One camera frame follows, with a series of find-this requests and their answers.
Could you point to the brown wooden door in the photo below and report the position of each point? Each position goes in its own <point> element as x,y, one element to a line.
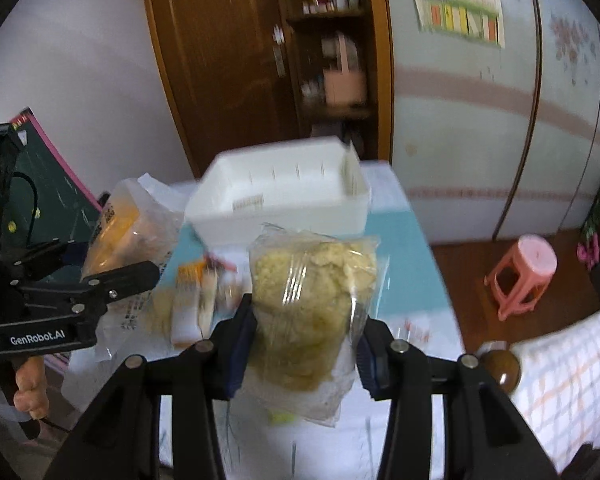
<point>215,60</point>

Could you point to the yellow sponge cake packet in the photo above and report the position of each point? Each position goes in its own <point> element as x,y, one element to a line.
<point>125,230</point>

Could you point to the person's left hand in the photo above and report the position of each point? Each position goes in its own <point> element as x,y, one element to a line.
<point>30,390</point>

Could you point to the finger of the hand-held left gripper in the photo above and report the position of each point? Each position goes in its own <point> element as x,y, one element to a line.
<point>45,255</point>
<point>125,280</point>

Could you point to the orange white snack packet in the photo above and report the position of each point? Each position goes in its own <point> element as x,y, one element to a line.
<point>192,305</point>

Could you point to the green patterned bag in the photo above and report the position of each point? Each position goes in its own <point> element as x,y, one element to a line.
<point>594,230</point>

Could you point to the floral light wardrobe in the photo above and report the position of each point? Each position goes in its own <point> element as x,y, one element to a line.
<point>470,125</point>

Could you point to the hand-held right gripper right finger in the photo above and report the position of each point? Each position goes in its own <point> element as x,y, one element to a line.
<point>367,362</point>

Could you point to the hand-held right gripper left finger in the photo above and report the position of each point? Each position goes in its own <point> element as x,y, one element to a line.
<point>240,345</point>

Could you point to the yellow crumbly cake packet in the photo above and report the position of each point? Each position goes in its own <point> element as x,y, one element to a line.
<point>305,300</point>

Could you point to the white checked cloth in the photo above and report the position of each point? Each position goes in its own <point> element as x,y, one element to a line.
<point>570,385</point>

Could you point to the wall poster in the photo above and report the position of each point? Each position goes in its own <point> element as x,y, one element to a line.
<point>460,2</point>

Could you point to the brown round knob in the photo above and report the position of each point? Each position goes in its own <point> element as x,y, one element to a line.
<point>502,367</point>

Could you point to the pink plastic stool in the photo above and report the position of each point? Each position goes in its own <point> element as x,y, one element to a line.
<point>522,275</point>

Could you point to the green board with pink edge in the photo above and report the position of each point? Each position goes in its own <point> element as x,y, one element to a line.
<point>55,185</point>

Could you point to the wooden shelf cabinet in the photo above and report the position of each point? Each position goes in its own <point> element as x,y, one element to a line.
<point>375,60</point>

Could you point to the teal white tablecloth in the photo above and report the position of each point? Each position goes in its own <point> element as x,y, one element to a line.
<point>410,245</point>

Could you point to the white plastic basket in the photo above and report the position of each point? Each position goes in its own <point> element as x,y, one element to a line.
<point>280,195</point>

